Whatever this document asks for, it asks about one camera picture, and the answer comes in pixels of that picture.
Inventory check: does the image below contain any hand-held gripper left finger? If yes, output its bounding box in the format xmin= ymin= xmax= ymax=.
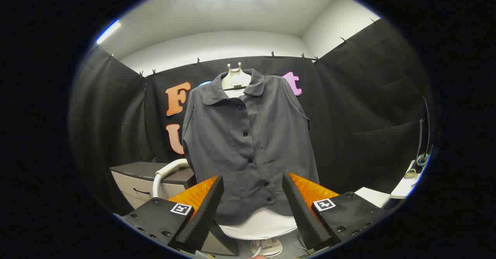
xmin=121 ymin=175 xmax=225 ymax=255

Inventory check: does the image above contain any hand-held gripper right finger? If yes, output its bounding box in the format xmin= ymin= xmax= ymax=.
xmin=282 ymin=171 xmax=392 ymax=254

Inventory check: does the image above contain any grey button-up shirt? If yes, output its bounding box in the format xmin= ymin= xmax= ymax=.
xmin=181 ymin=69 xmax=320 ymax=226

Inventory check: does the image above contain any white garment form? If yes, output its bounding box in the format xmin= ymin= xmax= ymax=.
xmin=219 ymin=207 xmax=299 ymax=241

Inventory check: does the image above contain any white round stand base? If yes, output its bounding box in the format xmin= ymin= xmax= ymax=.
xmin=250 ymin=239 xmax=283 ymax=258

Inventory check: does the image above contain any grey cabinet with dark top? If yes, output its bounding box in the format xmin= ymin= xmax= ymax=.
xmin=110 ymin=161 xmax=197 ymax=210

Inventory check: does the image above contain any white side desk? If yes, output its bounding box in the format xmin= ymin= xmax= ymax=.
xmin=389 ymin=160 xmax=425 ymax=199

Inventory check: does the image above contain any black backdrop cloth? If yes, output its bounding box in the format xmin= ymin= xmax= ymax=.
xmin=69 ymin=18 xmax=434 ymax=217

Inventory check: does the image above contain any black metal stand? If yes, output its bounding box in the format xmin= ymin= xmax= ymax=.
xmin=415 ymin=96 xmax=432 ymax=166

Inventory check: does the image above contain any row of black backdrop clips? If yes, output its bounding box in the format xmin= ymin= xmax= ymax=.
xmin=110 ymin=17 xmax=378 ymax=77

